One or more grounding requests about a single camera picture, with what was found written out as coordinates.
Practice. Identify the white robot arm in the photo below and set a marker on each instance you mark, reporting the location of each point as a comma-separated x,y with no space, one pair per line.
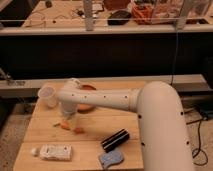
163,129

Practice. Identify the black rectangular box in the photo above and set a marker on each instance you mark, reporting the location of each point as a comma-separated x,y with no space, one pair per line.
115,140

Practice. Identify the black mouse-like object on bench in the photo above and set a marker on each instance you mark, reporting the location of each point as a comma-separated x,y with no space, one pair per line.
119,17

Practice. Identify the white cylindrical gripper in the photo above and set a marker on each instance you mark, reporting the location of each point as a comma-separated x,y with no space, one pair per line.
69,109

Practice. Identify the orange bin on bench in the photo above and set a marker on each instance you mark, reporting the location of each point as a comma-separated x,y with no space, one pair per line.
142,15

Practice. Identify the blue sponge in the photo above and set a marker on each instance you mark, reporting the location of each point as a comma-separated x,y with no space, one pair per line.
113,157

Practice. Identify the white plastic bottle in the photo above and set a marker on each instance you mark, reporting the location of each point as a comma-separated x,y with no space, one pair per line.
53,152

